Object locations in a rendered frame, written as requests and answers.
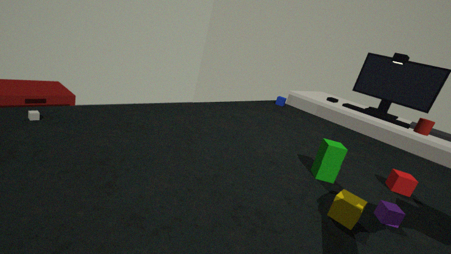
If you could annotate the purple block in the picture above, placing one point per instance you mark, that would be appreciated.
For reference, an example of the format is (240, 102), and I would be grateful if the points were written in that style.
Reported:
(389, 213)

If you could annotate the green block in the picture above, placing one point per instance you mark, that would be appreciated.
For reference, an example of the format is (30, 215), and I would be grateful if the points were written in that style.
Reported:
(331, 152)
(324, 171)

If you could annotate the red block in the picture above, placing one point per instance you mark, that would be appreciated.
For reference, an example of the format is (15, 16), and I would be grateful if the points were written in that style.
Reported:
(401, 183)

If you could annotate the small grey cube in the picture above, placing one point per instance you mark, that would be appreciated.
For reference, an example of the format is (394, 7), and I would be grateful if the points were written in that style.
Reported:
(33, 115)

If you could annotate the blue block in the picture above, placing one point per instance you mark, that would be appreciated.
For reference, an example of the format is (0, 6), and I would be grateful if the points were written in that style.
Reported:
(280, 101)

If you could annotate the yellow block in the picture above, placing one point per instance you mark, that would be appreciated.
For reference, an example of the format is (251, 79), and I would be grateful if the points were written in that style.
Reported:
(347, 208)

